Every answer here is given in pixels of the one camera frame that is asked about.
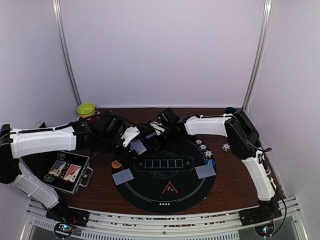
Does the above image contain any red chip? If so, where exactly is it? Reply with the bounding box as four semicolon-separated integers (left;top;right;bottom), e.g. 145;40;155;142
195;139;202;145

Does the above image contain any green chip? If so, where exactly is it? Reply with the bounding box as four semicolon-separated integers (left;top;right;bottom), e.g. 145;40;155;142
199;144;207;151

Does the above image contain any orange round blind button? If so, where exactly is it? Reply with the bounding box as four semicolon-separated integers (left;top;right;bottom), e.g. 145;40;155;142
111;160;122;169

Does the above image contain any blue playing card deck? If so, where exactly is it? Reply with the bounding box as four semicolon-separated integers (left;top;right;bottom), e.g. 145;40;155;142
130;139;147;155

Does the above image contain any blue round blind button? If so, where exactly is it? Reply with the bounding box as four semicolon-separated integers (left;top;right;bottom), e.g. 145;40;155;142
205;158;216;166

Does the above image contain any single blue playing card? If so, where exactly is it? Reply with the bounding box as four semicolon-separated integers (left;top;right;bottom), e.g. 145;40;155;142
195;164;216;179

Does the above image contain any blue white poker chip stack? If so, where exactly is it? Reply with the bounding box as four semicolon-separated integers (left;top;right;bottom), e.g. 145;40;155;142
221;143;231;152

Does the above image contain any red black triangle marker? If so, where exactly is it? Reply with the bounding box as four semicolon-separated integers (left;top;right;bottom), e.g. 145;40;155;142
161;181;179;194

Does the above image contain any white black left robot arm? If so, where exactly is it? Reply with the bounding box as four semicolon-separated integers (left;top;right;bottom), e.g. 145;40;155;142
0;113;140;222

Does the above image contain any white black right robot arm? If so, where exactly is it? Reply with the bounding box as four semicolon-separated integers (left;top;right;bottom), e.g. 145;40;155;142
152;108;281;221

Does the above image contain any green bowl on red saucer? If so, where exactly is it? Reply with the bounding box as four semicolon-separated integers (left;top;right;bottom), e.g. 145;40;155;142
77;102;101;120

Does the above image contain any red card box in case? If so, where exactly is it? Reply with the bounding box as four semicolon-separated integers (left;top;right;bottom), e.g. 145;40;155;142
63;164;82;183

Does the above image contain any round black poker mat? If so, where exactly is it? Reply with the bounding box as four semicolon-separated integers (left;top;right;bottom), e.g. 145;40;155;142
111;136;216;214

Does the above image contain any aluminium poker case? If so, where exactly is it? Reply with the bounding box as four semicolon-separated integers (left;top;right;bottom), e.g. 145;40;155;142
39;151;94;195

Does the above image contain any dark blue enamel mug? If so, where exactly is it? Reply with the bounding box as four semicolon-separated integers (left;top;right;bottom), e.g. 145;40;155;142
225;107;237;114

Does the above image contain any blue card box in case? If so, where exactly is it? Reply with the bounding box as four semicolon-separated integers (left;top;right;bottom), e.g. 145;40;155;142
48;160;66;178

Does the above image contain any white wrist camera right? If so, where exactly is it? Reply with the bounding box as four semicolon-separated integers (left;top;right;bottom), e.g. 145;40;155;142
148;121;166;136

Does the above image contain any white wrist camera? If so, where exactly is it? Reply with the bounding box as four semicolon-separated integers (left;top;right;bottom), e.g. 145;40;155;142
148;121;166;136
120;126;140;148

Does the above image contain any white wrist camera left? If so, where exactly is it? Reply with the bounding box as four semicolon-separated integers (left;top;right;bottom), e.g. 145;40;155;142
120;126;140;148

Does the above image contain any aluminium front rail frame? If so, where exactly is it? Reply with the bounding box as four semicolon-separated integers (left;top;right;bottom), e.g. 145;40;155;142
18;196;308;240

